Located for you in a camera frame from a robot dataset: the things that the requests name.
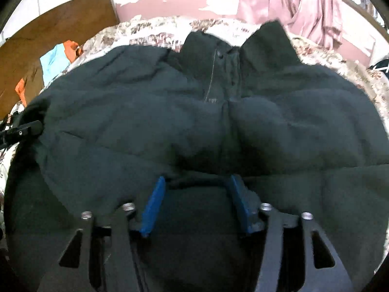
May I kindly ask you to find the large black jacket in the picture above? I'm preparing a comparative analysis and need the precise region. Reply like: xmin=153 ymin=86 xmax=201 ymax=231
xmin=1 ymin=22 xmax=388 ymax=291

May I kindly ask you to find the blue orange brown pillow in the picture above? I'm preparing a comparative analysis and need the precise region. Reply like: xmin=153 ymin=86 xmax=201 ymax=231
xmin=15 ymin=40 xmax=83 ymax=107

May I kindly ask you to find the wooden headboard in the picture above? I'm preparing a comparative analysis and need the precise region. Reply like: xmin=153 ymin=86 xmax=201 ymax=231
xmin=0 ymin=0 xmax=119 ymax=117

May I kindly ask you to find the pink curtain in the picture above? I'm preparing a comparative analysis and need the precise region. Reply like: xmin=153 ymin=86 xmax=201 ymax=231
xmin=237 ymin=0 xmax=342 ymax=49

